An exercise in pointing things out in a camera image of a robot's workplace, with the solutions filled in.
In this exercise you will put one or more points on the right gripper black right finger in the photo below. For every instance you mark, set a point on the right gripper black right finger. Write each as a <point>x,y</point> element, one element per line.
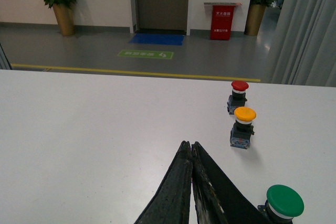
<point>217,199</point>

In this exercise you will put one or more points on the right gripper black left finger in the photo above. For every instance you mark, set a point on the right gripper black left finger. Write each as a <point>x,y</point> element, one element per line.
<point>171,202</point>

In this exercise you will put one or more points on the yellow push button switch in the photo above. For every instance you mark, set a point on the yellow push button switch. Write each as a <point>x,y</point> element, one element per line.
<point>242,129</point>

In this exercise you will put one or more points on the green floor sign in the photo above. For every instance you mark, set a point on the green floor sign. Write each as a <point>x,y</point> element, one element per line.
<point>146,54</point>

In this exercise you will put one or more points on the blue floor mat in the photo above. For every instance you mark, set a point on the blue floor mat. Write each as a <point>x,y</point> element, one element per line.
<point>157,39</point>

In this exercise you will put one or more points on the grey curtain right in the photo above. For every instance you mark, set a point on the grey curtain right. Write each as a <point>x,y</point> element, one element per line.
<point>303,48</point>

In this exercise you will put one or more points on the red fire extinguisher box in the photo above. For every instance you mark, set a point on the red fire extinguisher box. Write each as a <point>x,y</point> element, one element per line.
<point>222,18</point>

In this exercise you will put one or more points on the grey door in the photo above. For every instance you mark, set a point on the grey door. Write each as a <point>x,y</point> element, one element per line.
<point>160,16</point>

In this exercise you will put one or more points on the yellow floor tape line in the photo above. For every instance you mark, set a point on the yellow floor tape line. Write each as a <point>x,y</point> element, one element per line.
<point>136,73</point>

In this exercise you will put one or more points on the green push button switch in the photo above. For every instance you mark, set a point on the green push button switch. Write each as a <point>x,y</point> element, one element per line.
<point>282,204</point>

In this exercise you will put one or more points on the red push button switch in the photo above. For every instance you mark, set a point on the red push button switch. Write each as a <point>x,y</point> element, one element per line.
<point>238,95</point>

